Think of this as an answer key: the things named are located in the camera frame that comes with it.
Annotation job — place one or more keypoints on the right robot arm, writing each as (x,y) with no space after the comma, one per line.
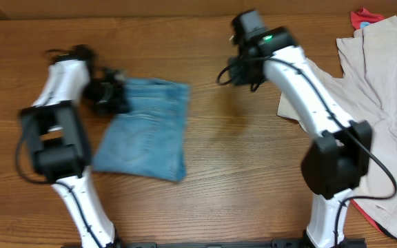
(334,164)

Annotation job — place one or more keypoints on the red cloth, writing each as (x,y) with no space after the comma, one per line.
(363,17)

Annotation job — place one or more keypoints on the blue denim jeans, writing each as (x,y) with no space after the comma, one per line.
(148,140)

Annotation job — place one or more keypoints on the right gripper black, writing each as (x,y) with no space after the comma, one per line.
(238,78)

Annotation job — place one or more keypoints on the beige shirt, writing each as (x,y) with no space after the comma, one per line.
(368,91)

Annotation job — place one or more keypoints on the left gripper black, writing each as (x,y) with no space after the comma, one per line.
(114,105)

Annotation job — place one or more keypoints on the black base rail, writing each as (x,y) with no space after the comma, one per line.
(215,244)

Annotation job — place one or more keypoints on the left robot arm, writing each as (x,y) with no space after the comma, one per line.
(54,148)

